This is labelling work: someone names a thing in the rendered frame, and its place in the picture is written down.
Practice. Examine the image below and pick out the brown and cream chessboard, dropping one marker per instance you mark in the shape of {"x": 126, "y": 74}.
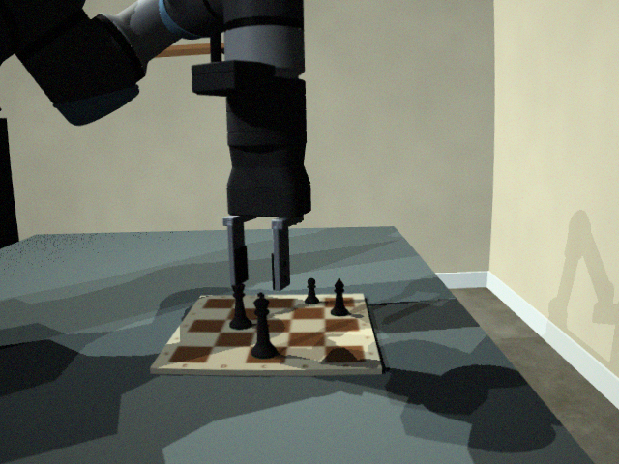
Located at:
{"x": 309, "y": 340}

